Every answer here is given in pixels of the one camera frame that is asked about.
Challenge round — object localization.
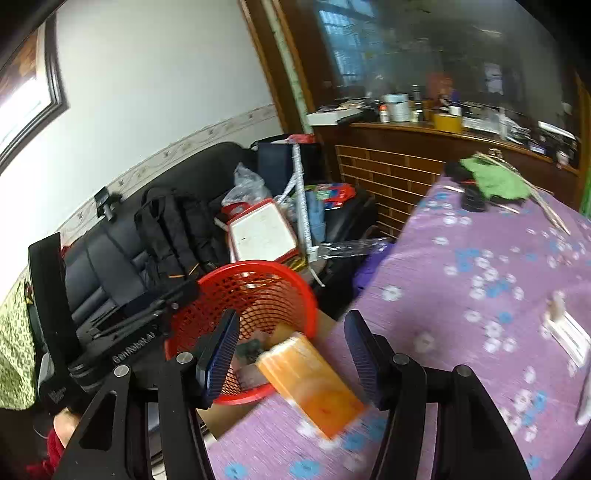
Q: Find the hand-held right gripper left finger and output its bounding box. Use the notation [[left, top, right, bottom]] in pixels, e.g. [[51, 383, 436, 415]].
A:
[[55, 310, 241, 480]]

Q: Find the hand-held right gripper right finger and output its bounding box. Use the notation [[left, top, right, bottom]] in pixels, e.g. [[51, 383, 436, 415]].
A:
[[344, 310, 532, 480]]

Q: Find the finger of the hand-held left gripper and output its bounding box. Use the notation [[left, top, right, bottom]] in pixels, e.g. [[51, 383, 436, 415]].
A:
[[76, 279, 200, 342], [28, 233, 75, 365]]

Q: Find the orange medicine box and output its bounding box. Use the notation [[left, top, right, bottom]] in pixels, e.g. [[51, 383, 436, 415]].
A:
[[255, 333, 368, 440]]

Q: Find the red plastic basket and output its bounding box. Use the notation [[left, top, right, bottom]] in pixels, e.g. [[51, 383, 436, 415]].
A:
[[164, 261, 319, 407]]

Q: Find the person's left forearm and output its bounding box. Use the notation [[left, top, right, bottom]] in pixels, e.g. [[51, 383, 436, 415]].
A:
[[25, 429, 70, 480]]

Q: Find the person's left hand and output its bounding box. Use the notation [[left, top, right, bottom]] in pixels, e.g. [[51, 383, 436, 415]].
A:
[[53, 410, 86, 450]]

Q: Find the green patterned cloth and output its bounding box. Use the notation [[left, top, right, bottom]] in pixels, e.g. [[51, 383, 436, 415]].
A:
[[0, 277, 38, 411]]

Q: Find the black sofa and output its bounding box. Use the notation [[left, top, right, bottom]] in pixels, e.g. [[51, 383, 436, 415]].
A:
[[28, 141, 259, 333]]

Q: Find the black backpack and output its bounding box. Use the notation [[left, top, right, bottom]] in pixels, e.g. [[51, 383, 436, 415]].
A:
[[134, 187, 228, 283]]

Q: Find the purple floral tablecloth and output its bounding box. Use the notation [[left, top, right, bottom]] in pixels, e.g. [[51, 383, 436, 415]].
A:
[[208, 173, 591, 480]]

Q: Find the clear plastic film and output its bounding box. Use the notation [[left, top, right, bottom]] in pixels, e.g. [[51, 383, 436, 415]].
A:
[[315, 237, 394, 261]]

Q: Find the red framed white board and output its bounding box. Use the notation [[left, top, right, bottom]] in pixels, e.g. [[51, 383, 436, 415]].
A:
[[225, 198, 301, 265]]

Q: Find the blue cloth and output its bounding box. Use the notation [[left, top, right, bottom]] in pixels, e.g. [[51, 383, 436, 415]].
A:
[[305, 191, 327, 244]]

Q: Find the crumpled clear plastic bag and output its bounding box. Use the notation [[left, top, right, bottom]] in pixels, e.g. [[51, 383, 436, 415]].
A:
[[221, 161, 271, 209]]

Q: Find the red printed packaging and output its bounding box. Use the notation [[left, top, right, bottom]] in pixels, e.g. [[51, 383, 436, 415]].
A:
[[302, 182, 355, 209]]

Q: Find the black remote control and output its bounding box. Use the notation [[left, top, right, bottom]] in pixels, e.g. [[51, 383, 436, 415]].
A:
[[462, 185, 486, 213]]

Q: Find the dark blue bag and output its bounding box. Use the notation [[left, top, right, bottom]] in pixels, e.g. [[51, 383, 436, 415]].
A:
[[256, 140, 297, 186]]

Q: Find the long white box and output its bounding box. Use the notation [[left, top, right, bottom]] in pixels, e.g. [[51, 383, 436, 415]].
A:
[[540, 302, 591, 370]]

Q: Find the wooden counter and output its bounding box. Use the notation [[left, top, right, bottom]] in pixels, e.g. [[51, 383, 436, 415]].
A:
[[314, 117, 583, 241]]

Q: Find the bundle of wooden sticks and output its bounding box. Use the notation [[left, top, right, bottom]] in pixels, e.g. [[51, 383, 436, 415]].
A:
[[441, 151, 572, 236]]

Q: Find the flat white box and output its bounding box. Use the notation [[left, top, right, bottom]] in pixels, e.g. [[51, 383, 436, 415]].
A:
[[307, 108, 362, 127]]

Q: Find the yellow box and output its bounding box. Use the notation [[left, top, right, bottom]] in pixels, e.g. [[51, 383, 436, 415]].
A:
[[431, 113, 463, 134]]

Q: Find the white round tin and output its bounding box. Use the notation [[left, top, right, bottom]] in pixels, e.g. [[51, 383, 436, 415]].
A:
[[383, 93, 411, 123]]

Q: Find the black clamp mount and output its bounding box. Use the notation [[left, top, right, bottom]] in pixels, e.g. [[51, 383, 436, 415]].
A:
[[95, 188, 124, 223]]

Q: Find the framed wall picture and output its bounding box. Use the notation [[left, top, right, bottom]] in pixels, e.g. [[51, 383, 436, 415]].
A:
[[0, 18, 71, 176]]

